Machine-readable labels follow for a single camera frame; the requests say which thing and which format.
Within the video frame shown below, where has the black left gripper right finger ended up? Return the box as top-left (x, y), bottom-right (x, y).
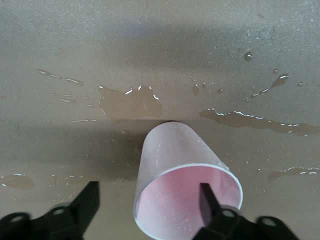
top-left (194, 182), bottom-right (301, 240)

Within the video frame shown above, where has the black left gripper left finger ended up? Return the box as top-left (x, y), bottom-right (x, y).
top-left (0, 180), bottom-right (101, 240)

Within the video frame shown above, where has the pink plastic cup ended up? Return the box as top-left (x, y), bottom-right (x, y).
top-left (132, 120), bottom-right (244, 240)

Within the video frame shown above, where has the brown table cover mat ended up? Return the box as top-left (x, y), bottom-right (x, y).
top-left (0, 0), bottom-right (320, 240)

